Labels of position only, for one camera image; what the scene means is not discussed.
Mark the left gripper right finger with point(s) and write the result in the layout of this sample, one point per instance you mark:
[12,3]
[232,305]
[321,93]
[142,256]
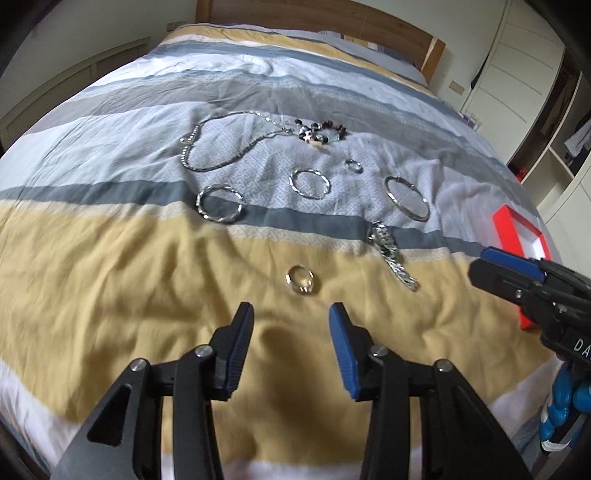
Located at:
[461,439]

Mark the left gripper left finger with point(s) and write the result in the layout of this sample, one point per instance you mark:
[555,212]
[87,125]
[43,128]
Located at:
[121,438]

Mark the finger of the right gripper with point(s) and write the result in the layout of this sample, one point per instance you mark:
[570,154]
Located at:
[499,281]
[527,267]

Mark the red jewelry box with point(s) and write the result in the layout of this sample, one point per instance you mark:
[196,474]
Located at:
[519,236]

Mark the plain silver bangle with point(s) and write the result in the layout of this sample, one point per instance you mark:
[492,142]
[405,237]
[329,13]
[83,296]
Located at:
[407,198]

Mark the amber glass bangle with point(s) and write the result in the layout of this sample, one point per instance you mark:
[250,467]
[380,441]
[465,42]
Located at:
[301,280]

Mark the thin twisted silver bangle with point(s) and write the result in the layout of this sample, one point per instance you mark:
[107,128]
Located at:
[310,184]

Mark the blue gloved right hand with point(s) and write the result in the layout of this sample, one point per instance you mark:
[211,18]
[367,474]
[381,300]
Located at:
[566,410]

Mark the white wardrobe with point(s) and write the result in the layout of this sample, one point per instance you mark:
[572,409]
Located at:
[516,80]

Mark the striped duvet cover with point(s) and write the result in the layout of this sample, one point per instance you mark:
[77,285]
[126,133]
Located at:
[104,257]

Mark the grey pillow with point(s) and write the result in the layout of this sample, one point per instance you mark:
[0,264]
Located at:
[385,57]

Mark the wooden headboard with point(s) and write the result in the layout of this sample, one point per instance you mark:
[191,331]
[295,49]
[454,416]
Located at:
[347,17]

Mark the radiator cover panel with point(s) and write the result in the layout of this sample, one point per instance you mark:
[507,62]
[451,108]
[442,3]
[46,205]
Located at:
[63,86]

